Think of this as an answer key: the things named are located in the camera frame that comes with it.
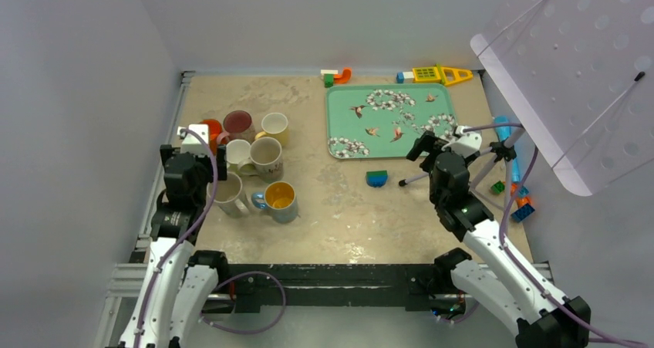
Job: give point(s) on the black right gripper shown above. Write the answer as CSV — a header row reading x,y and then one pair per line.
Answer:
x,y
429,143

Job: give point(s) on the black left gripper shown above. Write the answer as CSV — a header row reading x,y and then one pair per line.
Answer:
x,y
206,160

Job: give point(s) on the seahorse cream mug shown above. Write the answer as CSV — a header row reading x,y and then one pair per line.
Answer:
x,y
231,198

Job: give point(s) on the orange mug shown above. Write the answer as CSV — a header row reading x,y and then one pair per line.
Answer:
x,y
217,136

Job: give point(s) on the light green faceted mug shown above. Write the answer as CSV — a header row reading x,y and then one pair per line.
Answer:
x,y
238,158

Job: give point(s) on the pink glass mug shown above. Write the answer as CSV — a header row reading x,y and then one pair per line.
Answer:
x,y
237,125

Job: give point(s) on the floral cream mug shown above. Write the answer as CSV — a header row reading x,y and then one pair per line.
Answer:
x,y
266,155

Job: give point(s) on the blue-bottom mug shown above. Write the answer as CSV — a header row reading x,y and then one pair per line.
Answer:
x,y
279,200

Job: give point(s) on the yellow mug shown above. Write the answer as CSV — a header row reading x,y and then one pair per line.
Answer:
x,y
275,125

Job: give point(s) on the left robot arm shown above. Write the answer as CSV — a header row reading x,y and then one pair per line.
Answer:
x,y
177,280

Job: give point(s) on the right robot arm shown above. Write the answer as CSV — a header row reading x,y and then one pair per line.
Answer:
x,y
535,311

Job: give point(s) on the blue green toy block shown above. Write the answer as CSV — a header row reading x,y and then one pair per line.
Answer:
x,y
376,179

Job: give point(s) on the teal floral tray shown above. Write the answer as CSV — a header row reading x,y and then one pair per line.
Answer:
x,y
382,121

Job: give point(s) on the tripod stand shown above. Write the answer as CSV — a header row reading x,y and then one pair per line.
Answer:
x,y
450,177

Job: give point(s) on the yellow toy phone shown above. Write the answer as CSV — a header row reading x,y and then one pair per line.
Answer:
x,y
446,76

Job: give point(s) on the coloured lego bricks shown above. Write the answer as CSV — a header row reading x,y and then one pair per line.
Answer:
x,y
524,206

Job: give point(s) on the orange green toy blocks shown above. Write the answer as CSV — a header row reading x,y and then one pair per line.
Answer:
x,y
333,77

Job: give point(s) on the white perforated panel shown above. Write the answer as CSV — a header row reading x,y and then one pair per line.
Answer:
x,y
578,74

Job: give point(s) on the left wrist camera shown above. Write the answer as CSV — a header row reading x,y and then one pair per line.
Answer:
x,y
194,139

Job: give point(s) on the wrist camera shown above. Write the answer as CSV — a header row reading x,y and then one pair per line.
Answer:
x,y
194,139
464,143

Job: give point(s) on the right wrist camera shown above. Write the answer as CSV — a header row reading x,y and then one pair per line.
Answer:
x,y
464,143

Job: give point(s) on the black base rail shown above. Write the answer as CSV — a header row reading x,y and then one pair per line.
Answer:
x,y
412,287

